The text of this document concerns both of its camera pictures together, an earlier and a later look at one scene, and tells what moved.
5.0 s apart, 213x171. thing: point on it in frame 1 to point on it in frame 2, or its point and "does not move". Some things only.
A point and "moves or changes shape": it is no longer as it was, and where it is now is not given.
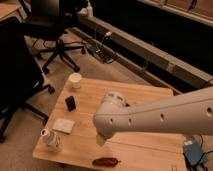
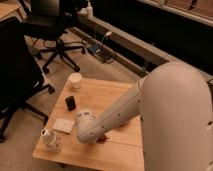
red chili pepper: x=105 y=162 moves or changes shape
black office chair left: x=20 y=75 does not move
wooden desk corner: x=11 y=9 does not move
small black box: x=71 y=103 does not move
